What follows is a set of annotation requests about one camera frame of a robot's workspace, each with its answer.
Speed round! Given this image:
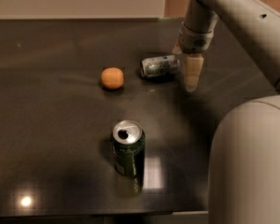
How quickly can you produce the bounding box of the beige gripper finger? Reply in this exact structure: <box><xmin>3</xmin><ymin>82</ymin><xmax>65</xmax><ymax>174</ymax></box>
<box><xmin>185</xmin><ymin>53</ymin><xmax>203</xmax><ymax>92</ymax></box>
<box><xmin>172</xmin><ymin>41</ymin><xmax>182</xmax><ymax>55</ymax></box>

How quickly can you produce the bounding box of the silver 7up can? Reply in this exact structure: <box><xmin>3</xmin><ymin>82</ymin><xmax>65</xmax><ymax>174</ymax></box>
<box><xmin>140</xmin><ymin>55</ymin><xmax>180</xmax><ymax>78</ymax></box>

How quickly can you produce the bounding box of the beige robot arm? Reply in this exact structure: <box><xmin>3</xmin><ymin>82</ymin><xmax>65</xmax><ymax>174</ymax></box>
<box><xmin>174</xmin><ymin>0</ymin><xmax>280</xmax><ymax>224</ymax></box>

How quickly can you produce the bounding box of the green upright soda can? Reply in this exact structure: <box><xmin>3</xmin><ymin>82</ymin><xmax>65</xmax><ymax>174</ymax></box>
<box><xmin>111</xmin><ymin>119</ymin><xmax>146</xmax><ymax>176</ymax></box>

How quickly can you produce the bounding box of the orange round fruit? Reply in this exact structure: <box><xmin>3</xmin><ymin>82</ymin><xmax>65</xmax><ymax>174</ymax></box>
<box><xmin>101</xmin><ymin>67</ymin><xmax>124</xmax><ymax>90</ymax></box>

